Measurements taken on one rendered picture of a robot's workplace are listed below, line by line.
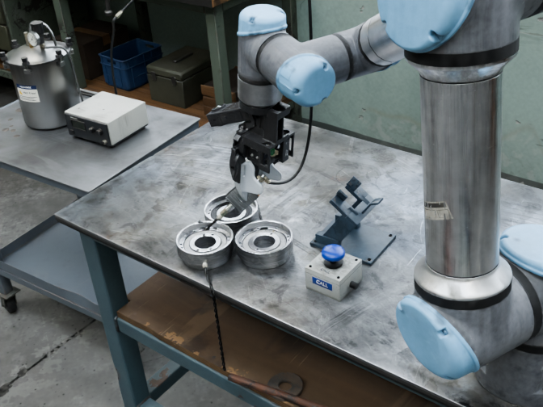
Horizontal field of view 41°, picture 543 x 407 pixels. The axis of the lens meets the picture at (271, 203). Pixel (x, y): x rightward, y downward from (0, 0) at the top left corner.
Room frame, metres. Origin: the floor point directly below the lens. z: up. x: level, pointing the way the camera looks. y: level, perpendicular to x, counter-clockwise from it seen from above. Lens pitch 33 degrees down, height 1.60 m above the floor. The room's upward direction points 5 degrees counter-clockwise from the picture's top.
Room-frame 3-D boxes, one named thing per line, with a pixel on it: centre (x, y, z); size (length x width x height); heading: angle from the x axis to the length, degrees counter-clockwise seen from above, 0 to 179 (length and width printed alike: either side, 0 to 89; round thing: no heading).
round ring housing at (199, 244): (1.07, 0.13, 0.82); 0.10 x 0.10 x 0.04
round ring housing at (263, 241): (1.06, 0.02, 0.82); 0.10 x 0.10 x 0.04
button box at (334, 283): (0.96, -0.10, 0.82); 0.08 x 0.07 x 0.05; 50
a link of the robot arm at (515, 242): (0.73, -0.34, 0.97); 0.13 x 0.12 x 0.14; 118
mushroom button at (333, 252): (0.96, -0.10, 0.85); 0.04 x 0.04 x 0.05
